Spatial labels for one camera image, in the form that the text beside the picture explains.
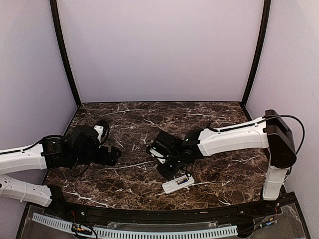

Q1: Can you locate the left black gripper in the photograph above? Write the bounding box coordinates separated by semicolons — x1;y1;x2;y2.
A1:
70;145;121;166

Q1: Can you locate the white remote control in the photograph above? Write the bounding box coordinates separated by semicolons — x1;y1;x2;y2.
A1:
162;174;195;194

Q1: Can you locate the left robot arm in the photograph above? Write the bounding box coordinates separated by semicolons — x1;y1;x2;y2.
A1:
0;123;122;217

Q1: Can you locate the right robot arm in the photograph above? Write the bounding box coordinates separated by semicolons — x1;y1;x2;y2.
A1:
147;110;300;216

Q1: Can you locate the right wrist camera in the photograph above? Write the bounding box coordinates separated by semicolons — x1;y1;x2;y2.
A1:
147;145;166;164

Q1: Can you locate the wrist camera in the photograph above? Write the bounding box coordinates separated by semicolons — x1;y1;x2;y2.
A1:
94;119;110;145
147;145;166;164

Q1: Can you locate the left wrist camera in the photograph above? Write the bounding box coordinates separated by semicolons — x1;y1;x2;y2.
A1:
94;119;110;145

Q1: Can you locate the black front rail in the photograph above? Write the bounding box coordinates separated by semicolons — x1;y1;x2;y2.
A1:
44;201;282;225

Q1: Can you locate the white slotted cable duct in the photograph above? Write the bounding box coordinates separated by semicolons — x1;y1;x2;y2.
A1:
32;213;238;239

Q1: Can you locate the right black frame post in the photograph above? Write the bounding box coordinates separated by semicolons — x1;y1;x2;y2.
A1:
241;0;271;108

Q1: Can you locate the black frame post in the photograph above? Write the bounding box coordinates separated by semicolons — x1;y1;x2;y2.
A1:
49;0;82;108
241;0;271;108

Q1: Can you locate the left black frame post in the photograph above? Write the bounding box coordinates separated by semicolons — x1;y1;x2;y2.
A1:
49;0;82;108

